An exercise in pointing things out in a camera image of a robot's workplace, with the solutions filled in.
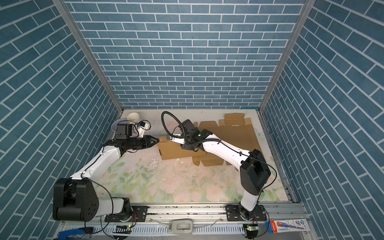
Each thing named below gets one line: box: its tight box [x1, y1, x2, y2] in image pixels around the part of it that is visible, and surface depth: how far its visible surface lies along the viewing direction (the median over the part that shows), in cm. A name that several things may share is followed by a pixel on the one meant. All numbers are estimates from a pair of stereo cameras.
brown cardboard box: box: [157, 136, 207, 166], surface depth 86 cm
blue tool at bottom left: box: [57, 227, 94, 240], surface depth 69 cm
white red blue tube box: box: [265, 218, 311, 234], surface depth 71 cm
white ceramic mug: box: [127, 112, 141, 123], surface depth 107 cm
